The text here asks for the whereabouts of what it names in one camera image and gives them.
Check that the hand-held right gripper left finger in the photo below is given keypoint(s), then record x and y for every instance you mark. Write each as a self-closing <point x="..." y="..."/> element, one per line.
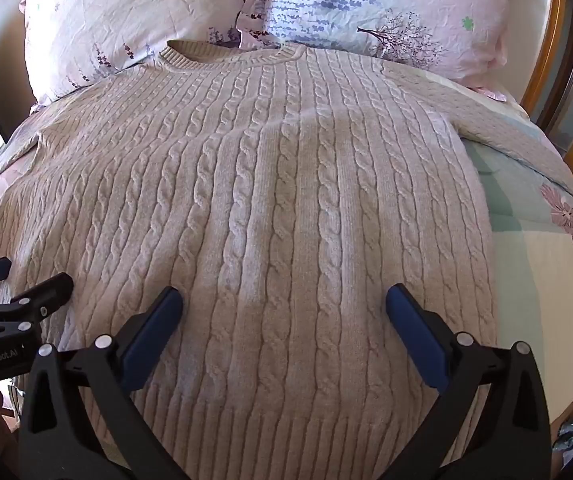
<point x="154" y="327"/>

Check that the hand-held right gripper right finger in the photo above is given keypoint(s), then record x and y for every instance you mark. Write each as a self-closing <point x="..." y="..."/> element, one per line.
<point x="413" y="327"/>

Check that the pastel floral quilt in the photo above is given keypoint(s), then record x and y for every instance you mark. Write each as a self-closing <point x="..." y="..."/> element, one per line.
<point x="536" y="240"/>

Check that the pink floral pillow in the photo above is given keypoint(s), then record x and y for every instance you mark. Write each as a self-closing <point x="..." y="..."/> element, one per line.
<point x="386" y="15"/>
<point x="126" y="25"/>

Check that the wooden headboard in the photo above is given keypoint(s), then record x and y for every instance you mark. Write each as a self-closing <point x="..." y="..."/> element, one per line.
<point x="561" y="60"/>

